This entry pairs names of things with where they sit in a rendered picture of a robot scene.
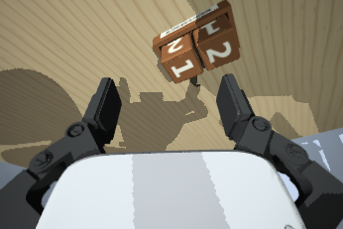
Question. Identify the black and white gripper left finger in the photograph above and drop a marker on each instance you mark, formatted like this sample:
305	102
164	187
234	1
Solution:
21	198

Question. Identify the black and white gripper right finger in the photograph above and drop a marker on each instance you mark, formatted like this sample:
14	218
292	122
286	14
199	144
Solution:
320	194

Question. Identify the brown shallow tray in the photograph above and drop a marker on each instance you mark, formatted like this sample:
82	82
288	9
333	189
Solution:
223	7

